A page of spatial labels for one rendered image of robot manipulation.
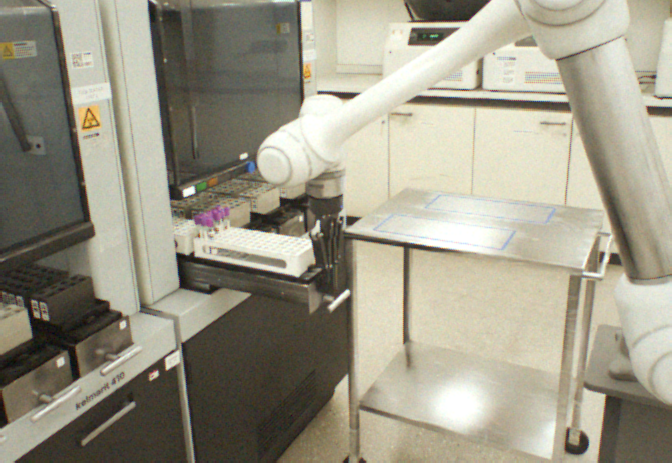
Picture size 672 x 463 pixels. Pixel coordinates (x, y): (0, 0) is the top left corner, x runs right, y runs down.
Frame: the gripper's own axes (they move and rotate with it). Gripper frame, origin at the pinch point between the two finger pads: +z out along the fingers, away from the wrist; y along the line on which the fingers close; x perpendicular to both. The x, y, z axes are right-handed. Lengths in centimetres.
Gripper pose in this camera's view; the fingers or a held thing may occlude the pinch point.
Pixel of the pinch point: (329, 279)
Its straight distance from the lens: 146.2
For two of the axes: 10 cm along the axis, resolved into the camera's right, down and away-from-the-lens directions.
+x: 8.9, 1.2, -4.4
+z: 0.3, 9.5, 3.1
